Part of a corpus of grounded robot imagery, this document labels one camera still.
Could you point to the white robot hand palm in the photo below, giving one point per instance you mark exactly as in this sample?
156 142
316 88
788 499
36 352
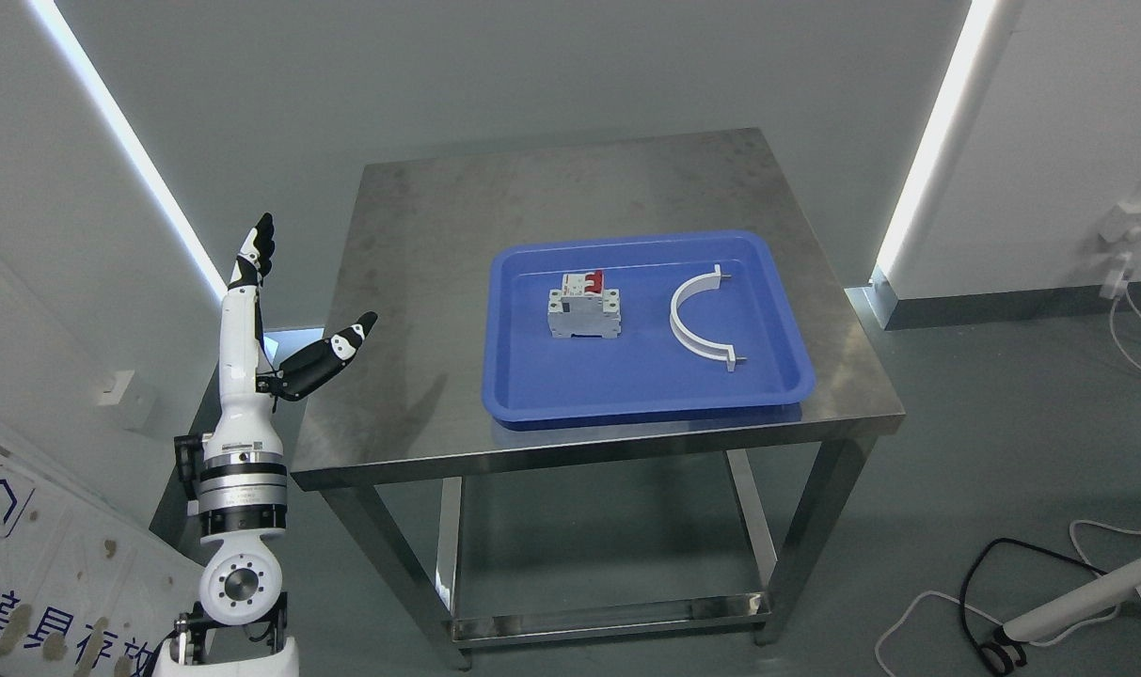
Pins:
245 424

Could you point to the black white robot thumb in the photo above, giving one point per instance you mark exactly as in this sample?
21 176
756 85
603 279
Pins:
312 366

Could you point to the white black robot fingers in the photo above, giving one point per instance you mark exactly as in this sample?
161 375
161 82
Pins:
253 261

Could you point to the grey red circuit breaker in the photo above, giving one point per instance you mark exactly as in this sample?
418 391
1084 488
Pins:
583 307

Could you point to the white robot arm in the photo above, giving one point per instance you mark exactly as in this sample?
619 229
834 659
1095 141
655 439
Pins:
235 481

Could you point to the blue plastic tray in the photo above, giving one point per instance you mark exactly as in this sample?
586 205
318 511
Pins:
532 381

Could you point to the white sign board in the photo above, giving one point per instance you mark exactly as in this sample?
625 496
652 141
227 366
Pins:
84 591

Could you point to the stainless steel table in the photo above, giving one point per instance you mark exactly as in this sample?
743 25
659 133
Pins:
391 444

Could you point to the white semicircular pipe clamp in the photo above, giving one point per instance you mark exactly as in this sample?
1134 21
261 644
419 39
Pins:
701 319

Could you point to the white tube stand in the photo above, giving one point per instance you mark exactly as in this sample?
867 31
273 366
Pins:
1003 652

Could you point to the white wall socket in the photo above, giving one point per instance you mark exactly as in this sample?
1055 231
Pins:
129 401

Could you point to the white wall charger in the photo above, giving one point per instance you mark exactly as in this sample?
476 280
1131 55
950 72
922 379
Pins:
1121 232

